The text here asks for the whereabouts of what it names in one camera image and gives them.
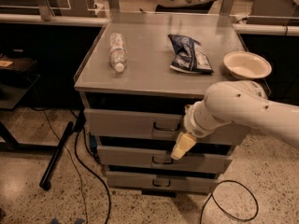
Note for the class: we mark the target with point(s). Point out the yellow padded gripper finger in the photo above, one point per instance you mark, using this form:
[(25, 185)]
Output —
[(184, 143)]

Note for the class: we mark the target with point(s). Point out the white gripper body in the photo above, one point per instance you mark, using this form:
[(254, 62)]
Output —
[(192, 124)]

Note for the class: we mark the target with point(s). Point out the grey top drawer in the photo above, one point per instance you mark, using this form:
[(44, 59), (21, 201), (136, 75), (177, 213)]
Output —
[(154, 126)]

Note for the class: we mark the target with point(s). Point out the grey drawer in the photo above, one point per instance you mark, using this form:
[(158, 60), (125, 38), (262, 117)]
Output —
[(160, 159), (161, 182), (154, 126)]

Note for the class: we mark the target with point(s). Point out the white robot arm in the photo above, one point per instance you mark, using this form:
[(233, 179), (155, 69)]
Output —
[(241, 102)]

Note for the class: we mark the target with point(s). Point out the grey bottom drawer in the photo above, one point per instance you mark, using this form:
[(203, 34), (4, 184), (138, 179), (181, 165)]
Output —
[(161, 182)]

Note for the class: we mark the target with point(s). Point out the grey drawer cabinet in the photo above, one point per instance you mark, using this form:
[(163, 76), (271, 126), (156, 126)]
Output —
[(148, 84)]

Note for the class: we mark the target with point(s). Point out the grey middle drawer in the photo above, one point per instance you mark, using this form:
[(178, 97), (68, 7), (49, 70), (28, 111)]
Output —
[(160, 159)]

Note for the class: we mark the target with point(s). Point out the blue chip bag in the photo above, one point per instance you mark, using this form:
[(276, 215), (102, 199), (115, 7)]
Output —
[(190, 57)]

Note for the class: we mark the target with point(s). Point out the white bowl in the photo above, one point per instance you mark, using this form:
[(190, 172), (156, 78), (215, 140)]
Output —
[(247, 65)]

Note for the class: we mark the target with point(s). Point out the clear plastic water bottle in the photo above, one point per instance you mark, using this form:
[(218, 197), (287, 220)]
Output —
[(117, 52)]

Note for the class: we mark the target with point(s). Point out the black office chair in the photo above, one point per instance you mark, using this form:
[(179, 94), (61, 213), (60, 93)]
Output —
[(201, 7)]

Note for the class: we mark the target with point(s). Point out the black table leg bar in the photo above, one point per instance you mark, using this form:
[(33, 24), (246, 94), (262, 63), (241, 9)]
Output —
[(45, 180)]

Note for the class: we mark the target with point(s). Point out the dark side table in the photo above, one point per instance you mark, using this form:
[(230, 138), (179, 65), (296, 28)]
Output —
[(16, 78)]

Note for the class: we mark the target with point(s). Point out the white railing bar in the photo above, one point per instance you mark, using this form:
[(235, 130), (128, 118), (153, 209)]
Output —
[(57, 20)]

